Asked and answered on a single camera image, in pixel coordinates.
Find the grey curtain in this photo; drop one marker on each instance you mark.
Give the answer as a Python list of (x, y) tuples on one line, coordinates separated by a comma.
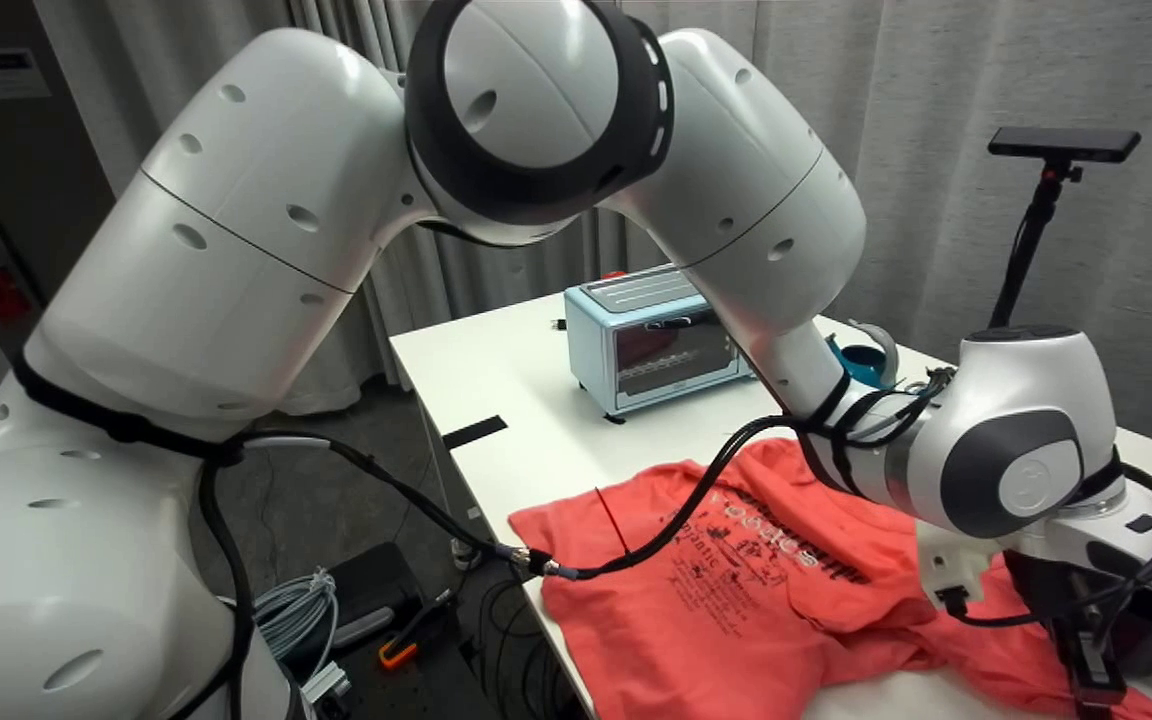
[(948, 67)]

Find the small teal bowl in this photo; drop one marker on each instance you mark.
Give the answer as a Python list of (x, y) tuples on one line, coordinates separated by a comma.
[(874, 357)]

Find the coral red printed sweatshirt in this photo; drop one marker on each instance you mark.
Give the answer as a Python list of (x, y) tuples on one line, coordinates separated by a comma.
[(738, 613)]

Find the black camera stand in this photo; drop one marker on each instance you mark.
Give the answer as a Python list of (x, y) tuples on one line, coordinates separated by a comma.
[(1022, 254)]

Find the black stereo camera bar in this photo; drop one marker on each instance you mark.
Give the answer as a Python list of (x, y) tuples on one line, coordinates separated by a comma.
[(1060, 144)]

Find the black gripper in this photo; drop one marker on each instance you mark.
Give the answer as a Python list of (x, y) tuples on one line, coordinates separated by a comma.
[(1082, 613)]

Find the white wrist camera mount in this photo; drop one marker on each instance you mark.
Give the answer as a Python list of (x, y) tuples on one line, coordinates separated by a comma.
[(953, 561)]

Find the light blue toaster oven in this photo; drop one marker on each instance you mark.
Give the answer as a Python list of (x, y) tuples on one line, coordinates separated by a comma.
[(642, 354)]

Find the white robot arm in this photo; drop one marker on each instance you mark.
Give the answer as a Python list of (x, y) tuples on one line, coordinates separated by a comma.
[(269, 200)]

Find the black floor box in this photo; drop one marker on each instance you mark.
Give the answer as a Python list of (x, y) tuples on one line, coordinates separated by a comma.
[(376, 584)]

